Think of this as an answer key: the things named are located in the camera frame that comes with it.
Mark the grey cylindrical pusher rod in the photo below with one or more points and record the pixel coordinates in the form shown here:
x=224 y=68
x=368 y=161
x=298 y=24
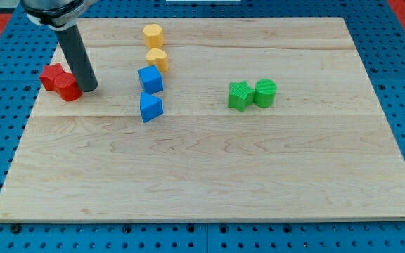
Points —
x=73 y=48

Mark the red star block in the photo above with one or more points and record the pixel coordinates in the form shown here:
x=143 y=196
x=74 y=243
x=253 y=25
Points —
x=48 y=75

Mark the green star block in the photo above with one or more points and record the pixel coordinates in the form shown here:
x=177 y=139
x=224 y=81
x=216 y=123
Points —
x=241 y=95

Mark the red cylinder block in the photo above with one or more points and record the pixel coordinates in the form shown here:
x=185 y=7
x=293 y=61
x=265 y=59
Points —
x=66 y=87

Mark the blue pegboard base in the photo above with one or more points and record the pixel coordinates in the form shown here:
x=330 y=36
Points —
x=377 y=30

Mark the yellow hexagon block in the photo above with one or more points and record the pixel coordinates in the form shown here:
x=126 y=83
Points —
x=153 y=36

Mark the yellow heart block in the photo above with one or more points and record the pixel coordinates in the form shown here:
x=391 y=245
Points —
x=158 y=58

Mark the blue cube block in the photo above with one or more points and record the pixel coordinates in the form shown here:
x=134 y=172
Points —
x=150 y=79

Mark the blue triangle block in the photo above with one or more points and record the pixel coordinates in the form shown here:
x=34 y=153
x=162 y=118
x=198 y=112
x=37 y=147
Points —
x=150 y=107

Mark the wooden board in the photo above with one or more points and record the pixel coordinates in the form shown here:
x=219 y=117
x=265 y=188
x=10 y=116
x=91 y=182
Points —
x=323 y=152

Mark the green cylinder block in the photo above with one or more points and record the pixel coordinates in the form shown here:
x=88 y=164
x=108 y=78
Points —
x=265 y=92

